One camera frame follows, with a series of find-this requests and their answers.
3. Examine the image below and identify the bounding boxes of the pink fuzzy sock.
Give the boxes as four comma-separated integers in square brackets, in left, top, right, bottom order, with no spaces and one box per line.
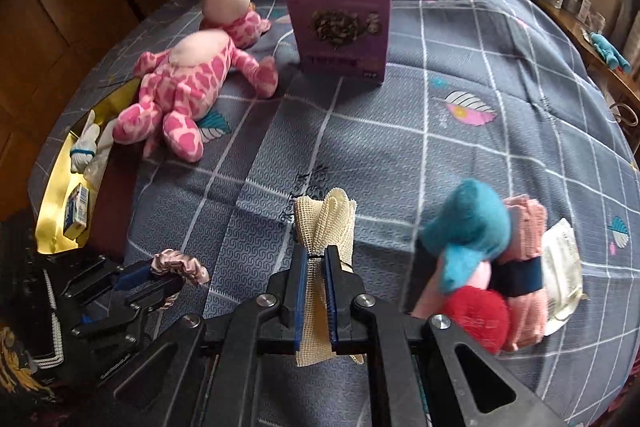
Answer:
[412,257,491,319]

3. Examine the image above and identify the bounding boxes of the cream mesh cloth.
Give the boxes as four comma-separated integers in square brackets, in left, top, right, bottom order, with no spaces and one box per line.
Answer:
[291,188,366,367]

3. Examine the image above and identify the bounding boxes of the white cable loop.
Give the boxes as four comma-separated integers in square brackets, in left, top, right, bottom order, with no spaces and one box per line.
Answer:
[607,104,640,128]

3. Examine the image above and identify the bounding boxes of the gold tin box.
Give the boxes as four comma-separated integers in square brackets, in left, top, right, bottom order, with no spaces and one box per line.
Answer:
[35,89,146,255]

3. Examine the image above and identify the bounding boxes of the wooden desk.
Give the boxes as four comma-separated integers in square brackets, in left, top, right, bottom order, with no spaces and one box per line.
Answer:
[527,0,640,118]

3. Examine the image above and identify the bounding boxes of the blue plush toy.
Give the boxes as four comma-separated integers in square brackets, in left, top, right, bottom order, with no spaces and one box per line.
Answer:
[589,32,632,75]

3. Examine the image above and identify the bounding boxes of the white printed plastic packet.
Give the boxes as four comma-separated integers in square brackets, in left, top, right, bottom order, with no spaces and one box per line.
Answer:
[542,218,583,337]

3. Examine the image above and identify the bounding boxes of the red fuzzy sock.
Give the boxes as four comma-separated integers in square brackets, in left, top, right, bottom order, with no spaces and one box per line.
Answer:
[442,286,512,354]

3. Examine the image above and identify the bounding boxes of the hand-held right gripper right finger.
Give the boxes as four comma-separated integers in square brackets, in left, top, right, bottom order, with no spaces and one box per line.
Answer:
[325,245,568,427]

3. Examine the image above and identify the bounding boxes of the pink towel roll navy band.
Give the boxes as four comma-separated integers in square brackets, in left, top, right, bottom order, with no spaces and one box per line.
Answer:
[492,196,549,353]

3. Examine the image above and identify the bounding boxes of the purple cardboard box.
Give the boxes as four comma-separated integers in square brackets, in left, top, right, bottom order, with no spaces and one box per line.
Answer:
[286,0,393,84]

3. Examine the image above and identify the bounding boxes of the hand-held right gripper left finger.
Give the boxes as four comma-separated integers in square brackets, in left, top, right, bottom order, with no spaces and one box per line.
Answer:
[112,244,307,427]

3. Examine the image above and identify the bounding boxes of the white knit gloves blue cuff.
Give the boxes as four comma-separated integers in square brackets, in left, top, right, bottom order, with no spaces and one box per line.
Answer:
[69,109,103,174]

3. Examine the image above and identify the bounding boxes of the wooden wardrobe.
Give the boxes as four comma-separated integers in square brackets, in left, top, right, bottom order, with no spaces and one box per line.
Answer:
[0,0,201,223]

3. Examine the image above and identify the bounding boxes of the brown satin scrunchie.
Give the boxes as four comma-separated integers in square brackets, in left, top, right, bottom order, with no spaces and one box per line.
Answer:
[152,249,211,285]

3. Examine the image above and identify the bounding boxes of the pink giraffe plush toy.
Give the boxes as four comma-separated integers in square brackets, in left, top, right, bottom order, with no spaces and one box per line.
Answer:
[112,0,280,164]

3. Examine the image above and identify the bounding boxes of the dark patterned cloth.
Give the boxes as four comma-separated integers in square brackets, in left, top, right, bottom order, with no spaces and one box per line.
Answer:
[0,219,71,427]

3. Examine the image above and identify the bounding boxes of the blue pocket tissue pack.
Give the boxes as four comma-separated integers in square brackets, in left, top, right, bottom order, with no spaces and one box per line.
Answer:
[62,183,92,239]

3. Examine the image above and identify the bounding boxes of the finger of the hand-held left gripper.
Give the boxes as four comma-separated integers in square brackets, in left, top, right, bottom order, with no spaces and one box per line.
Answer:
[72,276,182,348]
[62,254,153,305]

